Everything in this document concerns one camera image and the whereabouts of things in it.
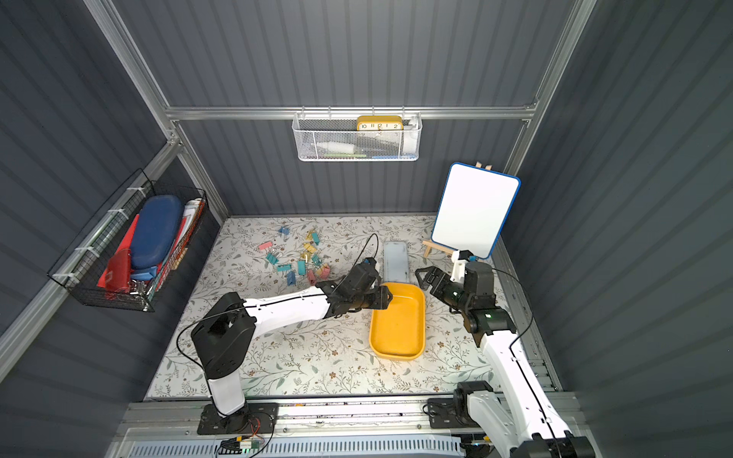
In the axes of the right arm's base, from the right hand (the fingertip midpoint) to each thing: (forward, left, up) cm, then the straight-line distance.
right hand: (433, 276), depth 78 cm
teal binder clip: (+15, +43, -18) cm, 49 cm away
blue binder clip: (+11, +46, -19) cm, 52 cm away
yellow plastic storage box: (-9, +9, -19) cm, 22 cm away
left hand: (-2, +11, -10) cm, 16 cm away
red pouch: (-9, +75, +12) cm, 76 cm away
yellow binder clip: (+24, +42, -18) cm, 51 cm away
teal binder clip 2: (+30, +40, -19) cm, 53 cm away
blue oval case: (+5, +72, +13) cm, 74 cm away
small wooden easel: (+22, -4, -13) cm, 26 cm away
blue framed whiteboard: (+21, -14, +5) cm, 26 cm away
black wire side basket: (-10, +80, +16) cm, 82 cm away
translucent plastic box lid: (+19, +9, -19) cm, 28 cm away
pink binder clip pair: (+13, +34, -18) cm, 40 cm away
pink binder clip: (+27, +60, -20) cm, 68 cm away
